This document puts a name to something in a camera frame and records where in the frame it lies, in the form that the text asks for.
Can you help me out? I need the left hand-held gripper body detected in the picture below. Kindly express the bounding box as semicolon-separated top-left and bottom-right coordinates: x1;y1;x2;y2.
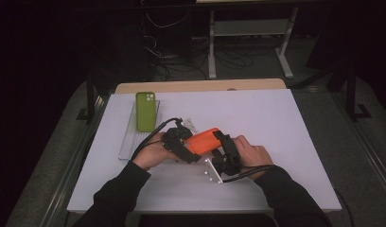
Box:
162;117;199;157

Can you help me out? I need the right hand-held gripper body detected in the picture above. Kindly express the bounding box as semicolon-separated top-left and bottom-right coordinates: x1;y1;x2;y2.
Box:
203;148;242;184

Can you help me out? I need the orange phone case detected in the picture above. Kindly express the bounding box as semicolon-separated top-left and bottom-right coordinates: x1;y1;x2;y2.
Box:
184;127;223;156

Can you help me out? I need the green phone case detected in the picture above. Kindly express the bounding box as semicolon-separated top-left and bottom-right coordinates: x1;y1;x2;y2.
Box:
135;91;157;132

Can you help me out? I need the clear plastic tray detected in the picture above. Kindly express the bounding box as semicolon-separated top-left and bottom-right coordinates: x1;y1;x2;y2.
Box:
118;99;162;161

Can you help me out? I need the person's left hand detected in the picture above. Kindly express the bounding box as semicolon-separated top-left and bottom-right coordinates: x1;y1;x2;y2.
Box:
132;138;181;171

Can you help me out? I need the person's right hand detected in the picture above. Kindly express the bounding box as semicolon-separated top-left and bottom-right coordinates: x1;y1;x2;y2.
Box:
233;135;274;181

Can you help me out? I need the wooden table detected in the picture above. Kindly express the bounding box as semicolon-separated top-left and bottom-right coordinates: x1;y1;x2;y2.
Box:
114;79;288;95

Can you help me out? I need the black metal stand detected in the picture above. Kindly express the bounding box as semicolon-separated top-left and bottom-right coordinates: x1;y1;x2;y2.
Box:
345;62;374;122
76;72;97;125

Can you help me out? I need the right hand-held gripper black cable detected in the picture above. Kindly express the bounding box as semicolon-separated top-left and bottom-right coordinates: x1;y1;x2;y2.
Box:
222;164;356;227

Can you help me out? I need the hand-held gripper black cable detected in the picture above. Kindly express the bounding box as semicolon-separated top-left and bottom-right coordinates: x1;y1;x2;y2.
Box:
129;117;183;162
222;164;356;227

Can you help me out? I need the left hand-held gripper black cable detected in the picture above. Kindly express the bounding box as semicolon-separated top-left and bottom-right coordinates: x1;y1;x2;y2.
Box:
129;117;183;162

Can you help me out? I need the bundle of floor cables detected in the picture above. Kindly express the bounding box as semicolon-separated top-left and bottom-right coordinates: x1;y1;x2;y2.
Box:
143;34;265;81

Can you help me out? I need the white hanging cable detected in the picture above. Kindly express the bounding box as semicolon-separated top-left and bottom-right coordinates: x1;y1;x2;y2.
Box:
145;10;190;29

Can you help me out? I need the white metal desk frame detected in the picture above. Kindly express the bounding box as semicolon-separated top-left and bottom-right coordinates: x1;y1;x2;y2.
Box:
208;7;299;79

